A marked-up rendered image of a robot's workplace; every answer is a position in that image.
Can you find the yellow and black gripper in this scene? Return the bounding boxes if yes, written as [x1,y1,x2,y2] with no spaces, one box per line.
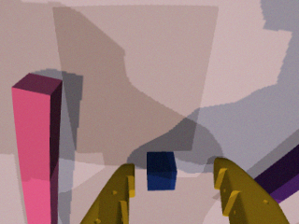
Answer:
[80,158,290,224]

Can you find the purple rod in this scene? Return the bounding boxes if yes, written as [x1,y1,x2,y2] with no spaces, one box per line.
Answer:
[254,145,299,203]

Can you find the pink rod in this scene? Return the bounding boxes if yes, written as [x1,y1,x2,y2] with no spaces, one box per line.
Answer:
[11,73,63,224]

